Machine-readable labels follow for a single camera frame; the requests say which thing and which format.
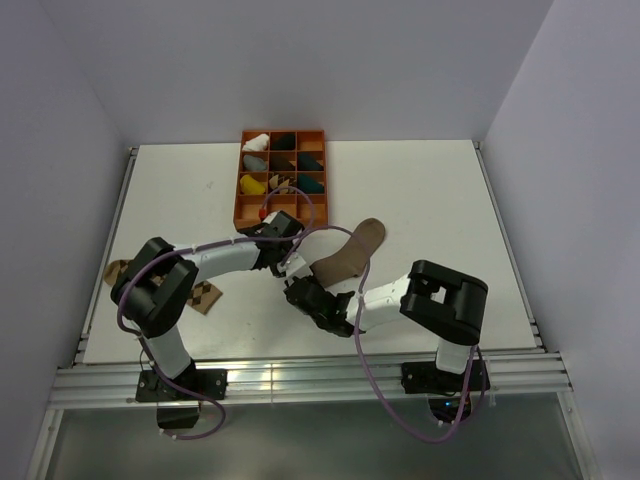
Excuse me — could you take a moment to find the tan sock with maroon cuff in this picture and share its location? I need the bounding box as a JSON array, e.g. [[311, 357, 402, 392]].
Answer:
[[310, 218, 386, 288]]

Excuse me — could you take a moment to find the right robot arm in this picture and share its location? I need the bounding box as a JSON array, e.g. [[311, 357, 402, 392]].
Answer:
[[284, 260, 489, 390]]

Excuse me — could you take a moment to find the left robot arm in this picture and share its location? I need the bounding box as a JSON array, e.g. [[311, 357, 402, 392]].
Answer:
[[111, 211, 304, 399]]

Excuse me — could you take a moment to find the argyle rolled sock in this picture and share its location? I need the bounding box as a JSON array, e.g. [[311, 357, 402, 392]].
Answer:
[[268, 172, 296, 194]]

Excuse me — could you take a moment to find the teal rolled sock lower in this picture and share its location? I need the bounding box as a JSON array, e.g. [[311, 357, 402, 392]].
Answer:
[[297, 174, 325, 195]]

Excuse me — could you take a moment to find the teal rolled sock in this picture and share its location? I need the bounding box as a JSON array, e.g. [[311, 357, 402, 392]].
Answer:
[[297, 152, 324, 171], [297, 174, 325, 195]]

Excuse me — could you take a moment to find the yellow rolled sock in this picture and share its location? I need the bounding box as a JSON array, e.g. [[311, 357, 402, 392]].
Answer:
[[239, 175, 266, 195]]

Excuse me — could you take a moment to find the orange wooden compartment tray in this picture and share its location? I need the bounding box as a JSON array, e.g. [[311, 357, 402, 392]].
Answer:
[[233, 129, 329, 230]]

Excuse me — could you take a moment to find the dark brown rolled sock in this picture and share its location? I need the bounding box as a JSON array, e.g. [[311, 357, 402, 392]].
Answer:
[[269, 152, 296, 171]]

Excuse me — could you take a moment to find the grey rolled sock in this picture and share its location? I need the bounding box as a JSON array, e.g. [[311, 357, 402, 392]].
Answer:
[[242, 155, 268, 172]]

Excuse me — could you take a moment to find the teal rolled sock upper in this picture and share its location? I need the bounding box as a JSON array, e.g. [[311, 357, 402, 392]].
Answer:
[[297, 152, 324, 171]]

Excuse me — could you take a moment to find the dark green rolled sock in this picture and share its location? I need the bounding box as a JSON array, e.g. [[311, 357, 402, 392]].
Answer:
[[270, 132, 297, 151]]

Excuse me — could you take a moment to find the white rolled sock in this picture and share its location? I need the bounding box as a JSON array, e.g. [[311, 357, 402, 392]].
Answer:
[[242, 133, 270, 152]]

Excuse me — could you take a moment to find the brown argyle sock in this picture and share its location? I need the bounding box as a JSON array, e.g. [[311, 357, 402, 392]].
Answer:
[[103, 260, 223, 315]]

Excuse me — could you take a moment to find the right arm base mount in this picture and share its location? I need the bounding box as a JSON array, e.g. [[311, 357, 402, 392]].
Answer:
[[401, 360, 491, 396]]

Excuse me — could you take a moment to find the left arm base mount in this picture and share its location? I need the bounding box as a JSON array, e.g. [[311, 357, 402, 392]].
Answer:
[[134, 369, 227, 433]]

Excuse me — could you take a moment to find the aluminium table frame rail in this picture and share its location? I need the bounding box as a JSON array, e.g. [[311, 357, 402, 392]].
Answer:
[[47, 351, 572, 410]]

